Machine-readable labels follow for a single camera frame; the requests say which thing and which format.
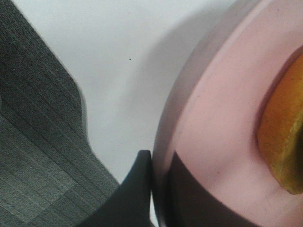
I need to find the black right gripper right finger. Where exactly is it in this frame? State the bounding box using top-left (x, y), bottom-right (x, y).
top-left (164, 153), bottom-right (251, 227)

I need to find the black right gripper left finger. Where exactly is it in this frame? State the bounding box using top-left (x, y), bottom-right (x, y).
top-left (78, 150), bottom-right (152, 227)

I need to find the pink round plate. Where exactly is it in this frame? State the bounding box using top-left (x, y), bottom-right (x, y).
top-left (152, 0), bottom-right (303, 227)

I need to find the burger with lettuce and tomato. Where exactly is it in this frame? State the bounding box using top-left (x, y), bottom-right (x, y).
top-left (257, 55), bottom-right (303, 195)

